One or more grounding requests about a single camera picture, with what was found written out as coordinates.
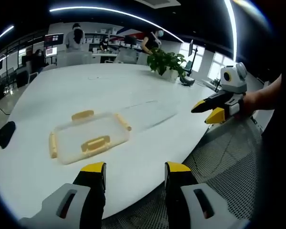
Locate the black padded object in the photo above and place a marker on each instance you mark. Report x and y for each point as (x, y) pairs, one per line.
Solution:
(7, 133)

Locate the monitor on black stand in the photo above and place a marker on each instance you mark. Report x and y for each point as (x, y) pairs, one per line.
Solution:
(191, 62)

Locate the translucent office chair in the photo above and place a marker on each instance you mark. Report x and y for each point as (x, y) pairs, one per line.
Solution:
(126, 57)

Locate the person's dark clothing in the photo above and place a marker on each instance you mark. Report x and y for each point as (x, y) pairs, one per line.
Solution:
(274, 143)

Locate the clear lid with yellow clips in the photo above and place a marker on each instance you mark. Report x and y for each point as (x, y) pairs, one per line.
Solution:
(90, 133)

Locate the person's right hand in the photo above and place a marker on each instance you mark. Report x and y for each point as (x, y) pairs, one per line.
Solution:
(249, 105)

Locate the yellow plastic buckle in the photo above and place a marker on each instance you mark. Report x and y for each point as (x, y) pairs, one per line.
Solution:
(82, 115)
(53, 145)
(95, 143)
(123, 122)

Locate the white plant pot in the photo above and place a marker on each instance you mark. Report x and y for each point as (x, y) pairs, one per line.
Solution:
(170, 74)

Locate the green potted plant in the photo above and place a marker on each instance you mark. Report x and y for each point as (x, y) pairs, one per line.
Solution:
(164, 59)

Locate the small potted plant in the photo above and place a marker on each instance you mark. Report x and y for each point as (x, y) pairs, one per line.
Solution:
(217, 82)

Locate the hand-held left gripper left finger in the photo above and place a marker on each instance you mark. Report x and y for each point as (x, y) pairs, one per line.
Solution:
(69, 205)

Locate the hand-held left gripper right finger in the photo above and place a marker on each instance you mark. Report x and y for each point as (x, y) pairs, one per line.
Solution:
(205, 205)

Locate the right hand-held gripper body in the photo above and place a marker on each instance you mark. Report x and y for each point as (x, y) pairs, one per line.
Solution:
(233, 80)

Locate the red wall screen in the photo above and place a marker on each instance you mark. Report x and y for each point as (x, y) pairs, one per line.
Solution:
(53, 39)

